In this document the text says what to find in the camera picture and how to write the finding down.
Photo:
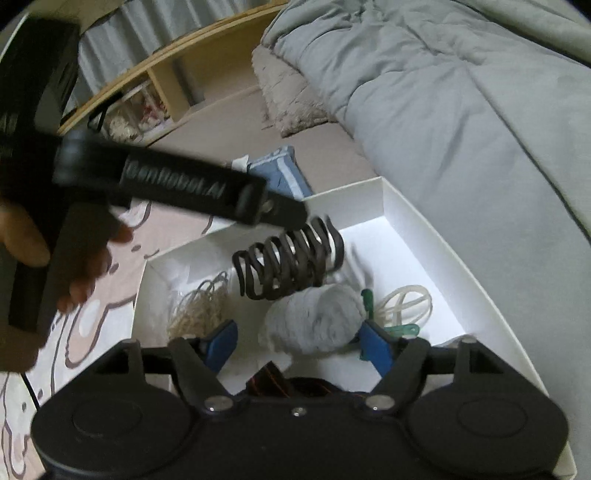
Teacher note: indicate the clear storage container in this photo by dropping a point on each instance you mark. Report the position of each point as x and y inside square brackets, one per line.
[138, 115]

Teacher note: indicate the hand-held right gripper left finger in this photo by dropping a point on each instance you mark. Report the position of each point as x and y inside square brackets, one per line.
[222, 340]

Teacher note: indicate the grey duvet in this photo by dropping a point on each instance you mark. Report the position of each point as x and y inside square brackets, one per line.
[461, 92]

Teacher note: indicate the white towel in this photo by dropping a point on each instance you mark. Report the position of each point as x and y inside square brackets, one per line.
[314, 318]

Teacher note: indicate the green plastic clips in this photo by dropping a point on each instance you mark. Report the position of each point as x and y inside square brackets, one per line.
[406, 330]

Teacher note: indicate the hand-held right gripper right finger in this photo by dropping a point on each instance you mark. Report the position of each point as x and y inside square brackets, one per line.
[376, 350]

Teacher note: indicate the person's left hand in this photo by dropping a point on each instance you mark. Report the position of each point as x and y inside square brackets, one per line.
[25, 240]

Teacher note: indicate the grey fluffy pillow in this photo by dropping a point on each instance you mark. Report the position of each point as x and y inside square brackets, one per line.
[286, 97]

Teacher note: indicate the blue folded cloth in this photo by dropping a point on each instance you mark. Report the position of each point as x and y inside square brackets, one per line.
[281, 170]

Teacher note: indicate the grey curtain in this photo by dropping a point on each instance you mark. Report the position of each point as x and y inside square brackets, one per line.
[138, 37]

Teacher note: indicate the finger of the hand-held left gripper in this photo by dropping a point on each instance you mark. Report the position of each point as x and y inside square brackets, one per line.
[286, 211]

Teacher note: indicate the wooden shelf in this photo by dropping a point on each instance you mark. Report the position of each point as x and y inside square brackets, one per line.
[171, 83]

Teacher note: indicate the white cardboard box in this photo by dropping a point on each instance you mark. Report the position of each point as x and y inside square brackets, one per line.
[415, 240]

